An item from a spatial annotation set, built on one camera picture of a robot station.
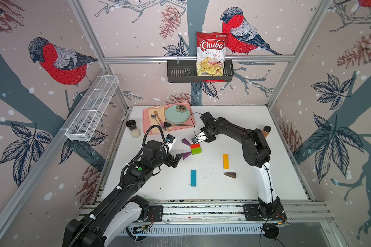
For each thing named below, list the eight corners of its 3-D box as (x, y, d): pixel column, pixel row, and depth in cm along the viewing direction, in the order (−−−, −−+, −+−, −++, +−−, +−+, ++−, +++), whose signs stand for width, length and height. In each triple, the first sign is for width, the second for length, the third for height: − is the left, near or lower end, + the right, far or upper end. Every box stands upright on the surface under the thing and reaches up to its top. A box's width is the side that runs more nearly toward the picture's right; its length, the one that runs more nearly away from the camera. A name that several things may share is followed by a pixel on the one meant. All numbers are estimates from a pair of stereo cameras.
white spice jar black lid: (130, 138, 105) (124, 127, 96) (132, 130, 109) (127, 119, 100) (139, 138, 105) (134, 127, 96) (141, 130, 109) (136, 119, 100)
